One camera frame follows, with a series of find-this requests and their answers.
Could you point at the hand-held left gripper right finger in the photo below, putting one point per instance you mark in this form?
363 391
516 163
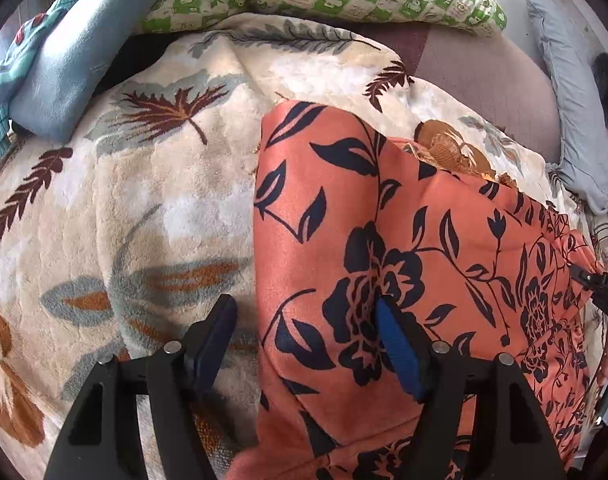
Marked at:
395 342

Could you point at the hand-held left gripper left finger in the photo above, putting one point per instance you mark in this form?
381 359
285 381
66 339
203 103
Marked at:
214 336

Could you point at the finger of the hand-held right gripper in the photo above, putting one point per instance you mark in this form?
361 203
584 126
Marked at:
588 276

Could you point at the orange floral print garment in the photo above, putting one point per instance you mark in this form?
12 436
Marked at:
434 240

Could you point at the cream leaf print blanket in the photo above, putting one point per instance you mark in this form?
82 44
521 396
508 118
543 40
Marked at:
148 210

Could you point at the grey-blue frilled pillow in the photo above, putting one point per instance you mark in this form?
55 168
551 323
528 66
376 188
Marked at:
574 105

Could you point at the brown knitted cloth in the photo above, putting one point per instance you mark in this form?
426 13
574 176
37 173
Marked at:
449 152

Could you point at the mauve quilted bed sheet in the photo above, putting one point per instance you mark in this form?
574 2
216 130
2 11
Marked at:
484 70

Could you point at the black cloth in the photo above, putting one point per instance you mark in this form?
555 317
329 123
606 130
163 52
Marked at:
128 62

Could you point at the light blue folded cloth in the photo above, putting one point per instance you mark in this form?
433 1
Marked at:
78 60

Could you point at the teal knitted garment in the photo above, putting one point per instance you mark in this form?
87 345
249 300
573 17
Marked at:
13 65

